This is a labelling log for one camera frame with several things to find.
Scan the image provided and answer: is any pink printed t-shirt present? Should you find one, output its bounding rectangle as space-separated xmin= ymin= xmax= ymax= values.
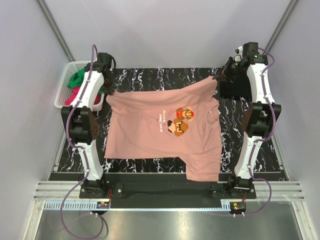
xmin=104 ymin=76 xmax=222 ymax=182

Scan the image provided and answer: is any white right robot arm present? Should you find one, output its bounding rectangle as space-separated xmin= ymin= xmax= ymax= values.
xmin=213 ymin=42 xmax=282 ymax=199

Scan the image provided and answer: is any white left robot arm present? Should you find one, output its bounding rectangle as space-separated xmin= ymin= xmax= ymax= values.
xmin=61 ymin=52 xmax=116 ymax=198

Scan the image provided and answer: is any black folded t-shirt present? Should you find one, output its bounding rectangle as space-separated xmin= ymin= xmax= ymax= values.
xmin=219 ymin=73 xmax=252 ymax=101

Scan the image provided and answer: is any green crumpled t-shirt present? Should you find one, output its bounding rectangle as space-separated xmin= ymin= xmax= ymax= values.
xmin=67 ymin=68 xmax=85 ymax=89

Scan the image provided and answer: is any red crumpled t-shirt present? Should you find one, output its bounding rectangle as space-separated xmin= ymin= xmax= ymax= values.
xmin=65 ymin=86 xmax=102 ymax=106

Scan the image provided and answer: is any white plastic basket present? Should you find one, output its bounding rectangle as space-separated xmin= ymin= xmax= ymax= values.
xmin=54 ymin=61 xmax=110 ymax=118

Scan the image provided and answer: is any left small electronics module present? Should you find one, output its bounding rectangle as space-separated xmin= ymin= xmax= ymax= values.
xmin=96 ymin=201 xmax=110 ymax=209

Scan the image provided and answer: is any small electronics module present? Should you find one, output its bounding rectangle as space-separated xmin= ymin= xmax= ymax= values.
xmin=230 ymin=201 xmax=247 ymax=216
xmin=96 ymin=201 xmax=110 ymax=209

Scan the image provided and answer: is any right small electronics module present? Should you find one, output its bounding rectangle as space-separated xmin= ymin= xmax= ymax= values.
xmin=230 ymin=201 xmax=247 ymax=216

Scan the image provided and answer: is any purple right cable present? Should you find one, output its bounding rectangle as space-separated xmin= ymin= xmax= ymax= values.
xmin=233 ymin=46 xmax=277 ymax=218

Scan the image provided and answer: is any purple cable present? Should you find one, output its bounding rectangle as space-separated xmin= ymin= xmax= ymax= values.
xmin=233 ymin=46 xmax=277 ymax=218
xmin=60 ymin=44 xmax=111 ymax=237

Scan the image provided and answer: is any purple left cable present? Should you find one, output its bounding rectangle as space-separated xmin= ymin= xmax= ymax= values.
xmin=60 ymin=44 xmax=111 ymax=237

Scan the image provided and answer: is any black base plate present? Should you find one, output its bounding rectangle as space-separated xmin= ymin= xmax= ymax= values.
xmin=79 ymin=181 xmax=257 ymax=210

